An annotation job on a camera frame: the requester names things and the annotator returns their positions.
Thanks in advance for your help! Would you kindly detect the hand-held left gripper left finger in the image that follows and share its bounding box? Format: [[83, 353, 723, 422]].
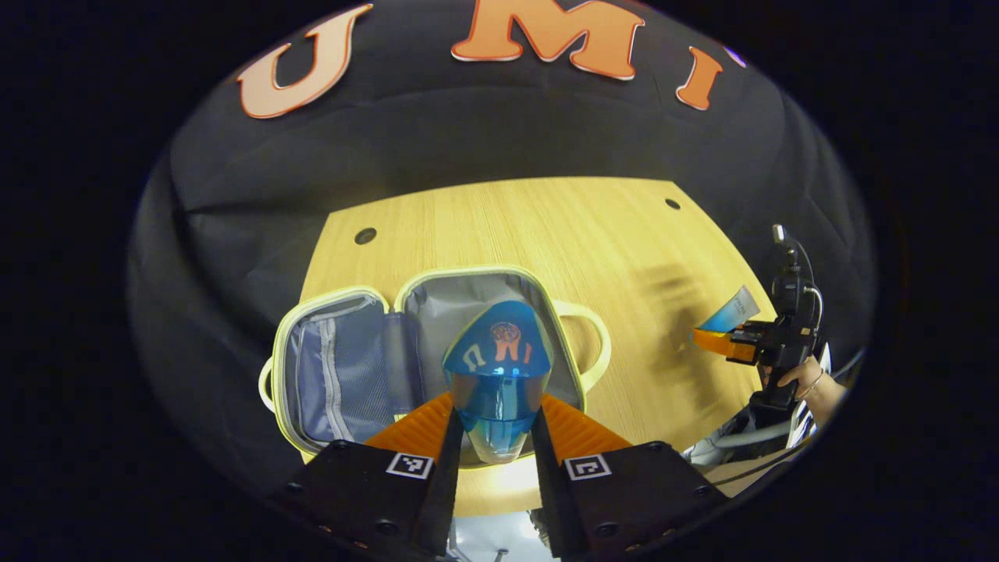
[[268, 390, 467, 557]]

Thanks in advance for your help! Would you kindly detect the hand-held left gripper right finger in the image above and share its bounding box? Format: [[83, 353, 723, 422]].
[[531, 393, 732, 561]]

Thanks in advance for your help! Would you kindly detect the blue skin care bottle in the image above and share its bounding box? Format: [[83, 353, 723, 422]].
[[443, 301, 553, 465]]

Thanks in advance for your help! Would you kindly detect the pale yellow suitcase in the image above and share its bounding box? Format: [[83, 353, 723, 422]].
[[259, 265, 611, 469]]

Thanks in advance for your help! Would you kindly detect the blue skin care tube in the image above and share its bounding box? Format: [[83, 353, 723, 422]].
[[697, 286, 759, 336]]

